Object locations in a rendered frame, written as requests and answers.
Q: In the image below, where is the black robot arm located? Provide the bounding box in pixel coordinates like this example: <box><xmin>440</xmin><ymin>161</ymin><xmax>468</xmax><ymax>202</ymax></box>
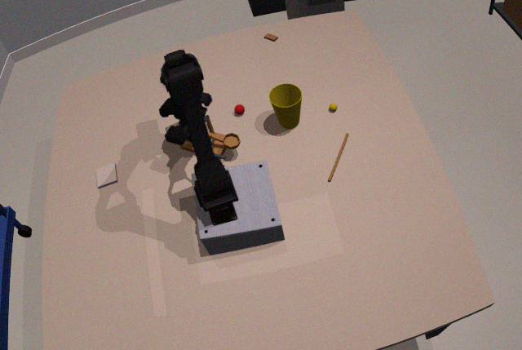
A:
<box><xmin>159</xmin><ymin>50</ymin><xmax>238</xmax><ymax>225</ymax></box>

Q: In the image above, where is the yellow tapered cup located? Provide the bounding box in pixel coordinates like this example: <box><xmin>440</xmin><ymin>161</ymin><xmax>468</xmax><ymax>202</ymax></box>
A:
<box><xmin>269</xmin><ymin>83</ymin><xmax>302</xmax><ymax>129</ymax></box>

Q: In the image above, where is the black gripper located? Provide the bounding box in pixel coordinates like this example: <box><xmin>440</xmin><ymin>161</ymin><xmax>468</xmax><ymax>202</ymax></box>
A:
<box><xmin>165</xmin><ymin>92</ymin><xmax>212</xmax><ymax>145</ymax></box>

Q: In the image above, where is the red ball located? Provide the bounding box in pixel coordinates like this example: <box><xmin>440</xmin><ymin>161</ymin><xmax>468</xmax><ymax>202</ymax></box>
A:
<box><xmin>234</xmin><ymin>105</ymin><xmax>245</xmax><ymax>114</ymax></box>

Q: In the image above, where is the small brown flat block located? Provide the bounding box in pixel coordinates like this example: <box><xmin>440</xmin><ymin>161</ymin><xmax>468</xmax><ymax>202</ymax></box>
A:
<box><xmin>264</xmin><ymin>33</ymin><xmax>278</xmax><ymax>42</ymax></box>

